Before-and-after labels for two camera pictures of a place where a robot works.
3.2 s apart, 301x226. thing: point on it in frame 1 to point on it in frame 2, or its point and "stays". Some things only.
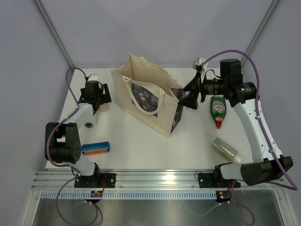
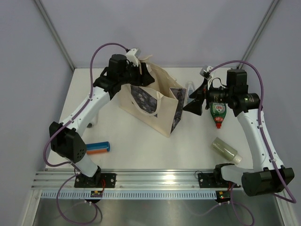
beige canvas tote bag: [149, 93] stays
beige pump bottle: [104, 107] to [143, 60]
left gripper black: [106, 99] to [141, 80]
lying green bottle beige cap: [225, 149] stays
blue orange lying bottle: [95, 148] stays
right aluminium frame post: [253, 42] stays
